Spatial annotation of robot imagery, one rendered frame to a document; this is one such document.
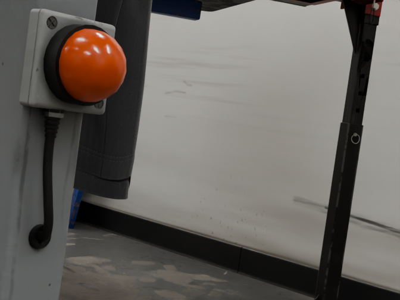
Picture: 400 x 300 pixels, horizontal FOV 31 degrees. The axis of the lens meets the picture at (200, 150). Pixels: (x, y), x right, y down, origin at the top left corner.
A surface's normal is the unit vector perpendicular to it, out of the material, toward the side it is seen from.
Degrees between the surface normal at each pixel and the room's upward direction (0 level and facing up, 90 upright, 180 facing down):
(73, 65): 99
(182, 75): 90
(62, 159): 90
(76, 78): 117
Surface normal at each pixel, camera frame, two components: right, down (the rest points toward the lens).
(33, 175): 0.74, 0.14
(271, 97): -0.66, -0.05
